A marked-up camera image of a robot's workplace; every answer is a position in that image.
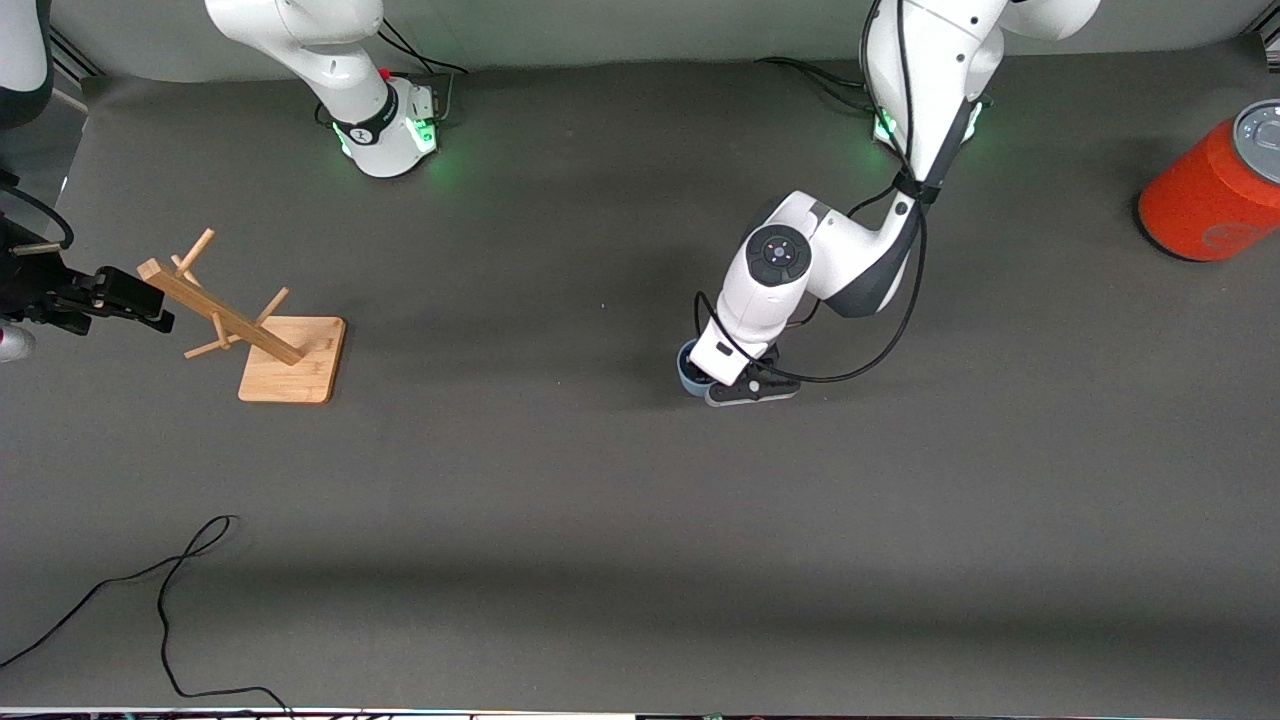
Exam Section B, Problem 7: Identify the orange cylindrical can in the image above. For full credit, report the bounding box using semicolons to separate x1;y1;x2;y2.
1137;98;1280;263

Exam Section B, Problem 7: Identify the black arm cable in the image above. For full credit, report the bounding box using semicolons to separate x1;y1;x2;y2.
0;172;77;251
694;0;929;385

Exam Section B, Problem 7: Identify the black right base cable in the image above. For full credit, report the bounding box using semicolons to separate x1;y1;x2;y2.
375;18;471;126

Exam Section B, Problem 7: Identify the black base cable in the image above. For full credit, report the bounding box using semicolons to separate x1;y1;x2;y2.
375;18;471;126
755;57;883;114

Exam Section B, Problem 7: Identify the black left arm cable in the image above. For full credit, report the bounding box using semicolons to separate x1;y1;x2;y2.
694;0;929;385

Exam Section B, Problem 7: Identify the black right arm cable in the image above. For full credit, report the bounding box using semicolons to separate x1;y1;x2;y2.
0;172;77;251

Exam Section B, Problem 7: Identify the wooden mug tree stand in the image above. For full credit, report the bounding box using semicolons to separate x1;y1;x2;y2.
137;228;347;405

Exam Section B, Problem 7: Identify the dark grey table mat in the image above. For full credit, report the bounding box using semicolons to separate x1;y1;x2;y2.
0;35;1280;713

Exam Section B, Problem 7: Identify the thin black loose cable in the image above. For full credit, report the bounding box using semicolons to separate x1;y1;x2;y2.
0;515;296;717

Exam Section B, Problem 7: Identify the black left base cable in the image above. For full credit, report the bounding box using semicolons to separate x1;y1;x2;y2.
755;57;883;114

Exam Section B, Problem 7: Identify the light blue cup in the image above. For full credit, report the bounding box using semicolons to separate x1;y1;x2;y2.
677;338;719;398

